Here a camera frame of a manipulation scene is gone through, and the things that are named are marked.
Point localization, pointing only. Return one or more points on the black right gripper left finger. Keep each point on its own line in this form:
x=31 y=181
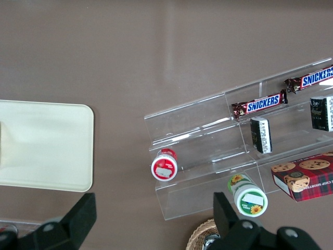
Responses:
x=78 y=221

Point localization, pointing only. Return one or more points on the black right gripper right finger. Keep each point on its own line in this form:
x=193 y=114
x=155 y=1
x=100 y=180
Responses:
x=231 y=229

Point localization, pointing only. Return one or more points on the light oval wicker basket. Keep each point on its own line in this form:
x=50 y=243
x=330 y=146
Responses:
x=200 y=234

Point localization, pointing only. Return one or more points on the beige plastic tray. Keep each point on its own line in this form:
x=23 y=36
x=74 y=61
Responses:
x=52 y=145

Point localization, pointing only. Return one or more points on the aluminium foil container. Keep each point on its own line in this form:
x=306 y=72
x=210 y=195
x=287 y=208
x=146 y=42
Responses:
x=212 y=240

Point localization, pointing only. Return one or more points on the green lid yoghurt bottle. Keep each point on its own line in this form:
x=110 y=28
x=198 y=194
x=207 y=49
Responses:
x=251 y=199

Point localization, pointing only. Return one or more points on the clear acrylic bottle rack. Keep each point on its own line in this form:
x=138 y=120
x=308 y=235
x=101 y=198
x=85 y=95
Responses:
x=26 y=226

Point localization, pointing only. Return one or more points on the red cola bottle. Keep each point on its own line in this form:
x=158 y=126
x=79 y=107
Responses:
x=4 y=229

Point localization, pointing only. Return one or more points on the clear acrylic stepped shelf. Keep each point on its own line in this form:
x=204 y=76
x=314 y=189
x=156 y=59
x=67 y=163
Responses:
x=208 y=145

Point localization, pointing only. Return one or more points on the red lid yoghurt bottle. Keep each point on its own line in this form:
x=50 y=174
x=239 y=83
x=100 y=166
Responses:
x=164 y=166

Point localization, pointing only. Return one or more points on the red tartan cookie box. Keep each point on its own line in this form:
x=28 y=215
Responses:
x=309 y=177

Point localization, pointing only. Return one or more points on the small black carton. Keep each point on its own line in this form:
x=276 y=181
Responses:
x=261 y=135
x=321 y=113

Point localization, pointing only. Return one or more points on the Snickers chocolate bar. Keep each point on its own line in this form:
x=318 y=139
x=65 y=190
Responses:
x=260 y=106
x=312 y=78

